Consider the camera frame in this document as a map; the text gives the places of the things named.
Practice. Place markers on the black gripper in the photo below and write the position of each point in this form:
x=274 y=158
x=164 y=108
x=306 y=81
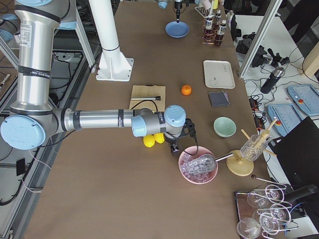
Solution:
x=177 y=5
x=171 y=142

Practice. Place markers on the orange fruit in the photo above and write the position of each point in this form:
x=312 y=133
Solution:
x=186 y=90

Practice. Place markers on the blue plate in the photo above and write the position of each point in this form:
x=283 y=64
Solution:
x=177 y=29

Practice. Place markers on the upper whole lemon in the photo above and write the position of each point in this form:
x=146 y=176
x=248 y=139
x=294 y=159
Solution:
x=159 y=137

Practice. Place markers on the whole lemon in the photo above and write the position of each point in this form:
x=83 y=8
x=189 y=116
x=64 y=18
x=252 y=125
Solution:
x=159 y=137
x=149 y=141

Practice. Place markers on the mint green bowl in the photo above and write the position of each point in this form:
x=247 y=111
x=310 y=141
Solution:
x=224 y=127

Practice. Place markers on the upper tea bottle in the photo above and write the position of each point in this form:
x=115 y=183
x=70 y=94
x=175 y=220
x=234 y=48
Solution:
x=208 y=32

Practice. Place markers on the tea bottle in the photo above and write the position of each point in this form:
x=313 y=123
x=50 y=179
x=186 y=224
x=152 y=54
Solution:
x=220 y=33
x=208 y=32
x=217 y=20

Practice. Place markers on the metal ice scoop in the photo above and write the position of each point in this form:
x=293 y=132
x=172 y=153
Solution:
x=211 y=159

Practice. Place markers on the lower right tea bottle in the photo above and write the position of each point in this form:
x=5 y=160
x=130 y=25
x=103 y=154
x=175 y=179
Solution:
x=217 y=20

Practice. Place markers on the grey folded cloth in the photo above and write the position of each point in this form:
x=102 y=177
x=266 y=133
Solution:
x=219 y=99

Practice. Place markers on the lower whole lemon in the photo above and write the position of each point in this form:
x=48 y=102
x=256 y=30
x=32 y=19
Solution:
x=149 y=141

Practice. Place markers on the steel muddler black tip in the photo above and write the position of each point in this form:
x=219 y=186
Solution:
x=156 y=98

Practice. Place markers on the lower left tea bottle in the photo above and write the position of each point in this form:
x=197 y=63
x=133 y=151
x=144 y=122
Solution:
x=220 y=33

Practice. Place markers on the pink ice bowl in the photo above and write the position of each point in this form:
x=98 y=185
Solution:
x=187 y=163

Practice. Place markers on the wooden cutting board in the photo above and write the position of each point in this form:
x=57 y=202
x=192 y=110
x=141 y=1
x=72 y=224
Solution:
x=149 y=91

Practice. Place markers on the wooden cup stand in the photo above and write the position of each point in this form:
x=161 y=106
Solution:
x=241 y=162

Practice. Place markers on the cream rabbit tray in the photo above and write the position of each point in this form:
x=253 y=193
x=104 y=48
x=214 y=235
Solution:
x=218 y=74

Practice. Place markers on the crystal glass on stand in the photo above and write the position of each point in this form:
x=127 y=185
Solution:
x=254 y=147

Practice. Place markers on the dark blue thermos bottle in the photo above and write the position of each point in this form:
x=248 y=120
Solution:
x=272 y=80

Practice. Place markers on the lower teach pendant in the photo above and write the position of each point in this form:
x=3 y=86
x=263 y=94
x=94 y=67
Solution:
x=287 y=115

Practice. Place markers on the teach pendant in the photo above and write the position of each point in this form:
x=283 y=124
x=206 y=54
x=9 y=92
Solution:
x=287 y=115
x=306 y=97

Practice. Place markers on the wine glass rack tray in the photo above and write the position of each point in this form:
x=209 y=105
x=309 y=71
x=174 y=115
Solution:
x=264 y=213

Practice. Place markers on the black laptop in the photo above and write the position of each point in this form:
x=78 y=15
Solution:
x=298 y=153

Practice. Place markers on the upper teach pendant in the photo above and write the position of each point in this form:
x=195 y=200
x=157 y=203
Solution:
x=306 y=97

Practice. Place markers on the copper wire bottle rack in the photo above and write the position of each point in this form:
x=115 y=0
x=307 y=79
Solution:
x=213 y=34

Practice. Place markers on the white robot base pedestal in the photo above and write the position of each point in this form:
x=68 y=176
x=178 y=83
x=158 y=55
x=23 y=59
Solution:
x=113 y=65

